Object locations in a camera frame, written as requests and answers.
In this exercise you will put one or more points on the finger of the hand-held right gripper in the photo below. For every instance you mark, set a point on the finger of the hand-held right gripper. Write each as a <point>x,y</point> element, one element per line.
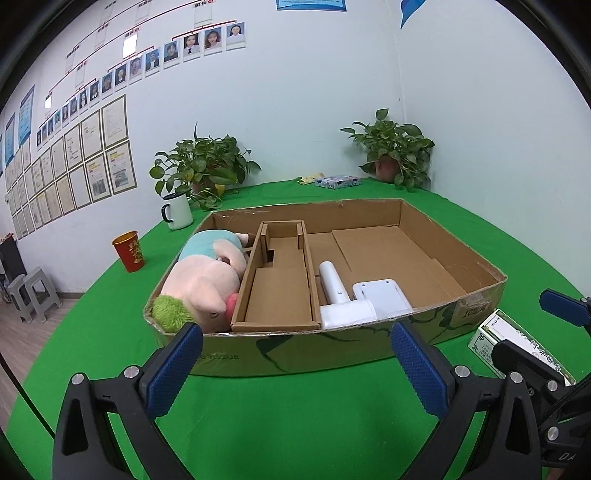
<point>521,362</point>
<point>561,304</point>

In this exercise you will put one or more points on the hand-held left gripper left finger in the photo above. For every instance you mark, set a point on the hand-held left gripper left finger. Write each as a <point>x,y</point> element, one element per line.
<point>171,369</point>

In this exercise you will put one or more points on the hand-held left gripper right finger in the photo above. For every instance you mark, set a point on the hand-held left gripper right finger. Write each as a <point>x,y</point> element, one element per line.
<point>420,369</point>

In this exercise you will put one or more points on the white green medicine box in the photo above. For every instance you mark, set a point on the white green medicine box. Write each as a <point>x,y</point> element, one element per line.
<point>503,330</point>

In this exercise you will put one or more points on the white hair dryer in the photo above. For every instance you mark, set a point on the white hair dryer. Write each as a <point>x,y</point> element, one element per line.
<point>344,316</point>

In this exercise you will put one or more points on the large cardboard box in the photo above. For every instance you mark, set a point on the large cardboard box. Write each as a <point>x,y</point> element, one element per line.
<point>323,355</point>

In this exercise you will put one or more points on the narrow cardboard tray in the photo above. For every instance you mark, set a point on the narrow cardboard tray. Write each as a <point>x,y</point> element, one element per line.
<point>277,295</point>

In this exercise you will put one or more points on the pink plush pig toy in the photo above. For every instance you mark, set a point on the pink plush pig toy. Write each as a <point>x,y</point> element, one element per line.
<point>203,286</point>

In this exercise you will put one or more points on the red paper cup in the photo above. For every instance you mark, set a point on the red paper cup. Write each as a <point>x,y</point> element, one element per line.
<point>129,254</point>

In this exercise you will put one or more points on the thin black pole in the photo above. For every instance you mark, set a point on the thin black pole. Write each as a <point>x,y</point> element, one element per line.
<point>27,397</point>

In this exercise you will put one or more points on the grey plastic stool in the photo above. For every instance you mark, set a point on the grey plastic stool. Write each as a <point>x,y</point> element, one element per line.
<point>44,290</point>
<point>17,295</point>

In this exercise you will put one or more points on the white enamel mug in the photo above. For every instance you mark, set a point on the white enamel mug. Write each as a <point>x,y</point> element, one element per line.
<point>180,214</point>

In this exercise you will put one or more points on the black cabinet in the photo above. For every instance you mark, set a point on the black cabinet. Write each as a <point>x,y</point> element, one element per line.
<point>11,263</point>

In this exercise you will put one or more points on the patterned tissue pack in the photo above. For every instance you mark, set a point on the patterned tissue pack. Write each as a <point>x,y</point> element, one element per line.
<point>339,181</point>

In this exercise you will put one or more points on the potted green plant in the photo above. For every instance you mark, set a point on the potted green plant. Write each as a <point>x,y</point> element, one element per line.
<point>392,143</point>
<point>207,161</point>

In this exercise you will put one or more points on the rows of framed certificates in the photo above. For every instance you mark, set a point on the rows of framed certificates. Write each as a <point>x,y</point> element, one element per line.
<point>92,170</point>

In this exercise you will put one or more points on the yellow flat packet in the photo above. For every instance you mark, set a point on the yellow flat packet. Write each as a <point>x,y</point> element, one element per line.
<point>310,178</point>

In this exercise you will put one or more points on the blue wall poster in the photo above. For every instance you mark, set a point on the blue wall poster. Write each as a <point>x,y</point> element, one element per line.
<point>9,138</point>
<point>27,115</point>
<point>311,4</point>

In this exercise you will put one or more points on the wall chart of portrait photos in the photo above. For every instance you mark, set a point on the wall chart of portrait photos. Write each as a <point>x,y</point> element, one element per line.
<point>138,64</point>

